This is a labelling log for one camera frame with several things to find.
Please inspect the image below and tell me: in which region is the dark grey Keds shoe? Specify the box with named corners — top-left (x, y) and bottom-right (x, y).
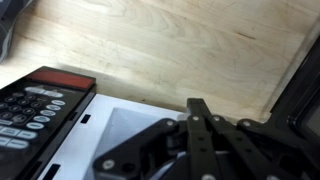
top-left (0, 0), bottom-right (34, 63)

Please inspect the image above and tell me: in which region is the red black microwave body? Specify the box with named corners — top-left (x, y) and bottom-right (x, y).
top-left (0, 66), bottom-right (183, 180)

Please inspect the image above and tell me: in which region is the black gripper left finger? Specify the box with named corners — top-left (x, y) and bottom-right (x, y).
top-left (93, 98), bottom-right (220, 180)

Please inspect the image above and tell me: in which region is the red microwave door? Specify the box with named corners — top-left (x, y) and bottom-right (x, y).
top-left (269, 36), bottom-right (320, 155)

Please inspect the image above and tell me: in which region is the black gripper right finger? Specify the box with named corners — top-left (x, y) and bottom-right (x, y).
top-left (209, 115), bottom-right (320, 180)

